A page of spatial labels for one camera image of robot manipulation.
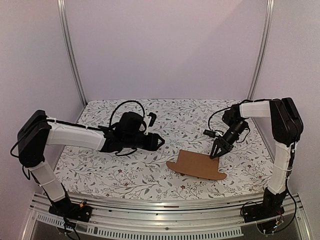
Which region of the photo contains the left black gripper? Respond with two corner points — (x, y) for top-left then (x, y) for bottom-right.
(123, 132), (165, 151)

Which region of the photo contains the brown cardboard box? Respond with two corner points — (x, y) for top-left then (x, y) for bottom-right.
(166, 150), (227, 181)

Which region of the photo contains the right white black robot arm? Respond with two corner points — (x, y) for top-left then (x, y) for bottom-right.
(209, 97), (304, 218)

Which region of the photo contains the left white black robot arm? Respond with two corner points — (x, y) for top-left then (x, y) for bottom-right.
(11, 110), (165, 217)

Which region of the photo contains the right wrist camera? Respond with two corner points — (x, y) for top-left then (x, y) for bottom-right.
(203, 129), (217, 138)

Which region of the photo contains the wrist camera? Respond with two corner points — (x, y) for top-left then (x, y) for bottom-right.
(203, 129), (217, 138)
(146, 112), (157, 127)

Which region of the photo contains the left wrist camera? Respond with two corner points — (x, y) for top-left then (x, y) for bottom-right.
(146, 112), (157, 127)

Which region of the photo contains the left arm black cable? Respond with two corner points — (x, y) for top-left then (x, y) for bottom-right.
(109, 100), (146, 128)

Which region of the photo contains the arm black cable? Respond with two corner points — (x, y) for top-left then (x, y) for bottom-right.
(207, 99), (251, 132)
(109, 100), (146, 128)

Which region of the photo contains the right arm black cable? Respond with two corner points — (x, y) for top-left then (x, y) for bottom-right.
(207, 99), (251, 132)

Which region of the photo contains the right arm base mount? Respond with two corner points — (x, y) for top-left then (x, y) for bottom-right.
(240, 201), (285, 235)

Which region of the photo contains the aluminium front rail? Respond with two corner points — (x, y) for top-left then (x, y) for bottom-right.
(28, 192), (305, 238)

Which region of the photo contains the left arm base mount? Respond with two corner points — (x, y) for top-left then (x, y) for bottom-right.
(48, 197), (93, 223)

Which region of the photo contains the right aluminium frame post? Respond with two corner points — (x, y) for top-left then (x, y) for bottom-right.
(246, 0), (275, 101)

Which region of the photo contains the aluminium frame post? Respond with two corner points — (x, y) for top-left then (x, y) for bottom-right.
(57, 0), (88, 107)
(246, 0), (275, 101)

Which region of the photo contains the left aluminium frame post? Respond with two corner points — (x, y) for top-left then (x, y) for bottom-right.
(57, 0), (88, 107)

